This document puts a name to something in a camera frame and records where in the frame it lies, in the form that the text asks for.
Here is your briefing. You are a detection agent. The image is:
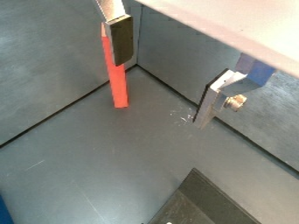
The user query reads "orange-red rectangular block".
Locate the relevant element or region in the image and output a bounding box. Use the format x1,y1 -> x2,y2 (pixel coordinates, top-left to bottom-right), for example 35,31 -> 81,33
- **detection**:
100,26 -> 128,109

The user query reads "blue shape sorter board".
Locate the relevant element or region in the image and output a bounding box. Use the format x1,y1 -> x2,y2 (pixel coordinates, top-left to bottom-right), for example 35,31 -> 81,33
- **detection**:
0,196 -> 15,224

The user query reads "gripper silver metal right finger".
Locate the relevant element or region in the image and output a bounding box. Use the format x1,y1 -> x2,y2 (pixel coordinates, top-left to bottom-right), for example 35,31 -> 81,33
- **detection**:
192,53 -> 276,129

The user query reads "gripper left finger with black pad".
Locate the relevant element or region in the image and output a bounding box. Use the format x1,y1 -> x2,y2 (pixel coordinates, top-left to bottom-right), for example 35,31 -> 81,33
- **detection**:
93,0 -> 133,66

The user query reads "dark grey curved holder block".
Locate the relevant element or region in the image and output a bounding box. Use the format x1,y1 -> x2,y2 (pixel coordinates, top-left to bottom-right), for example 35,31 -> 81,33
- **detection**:
148,168 -> 262,224

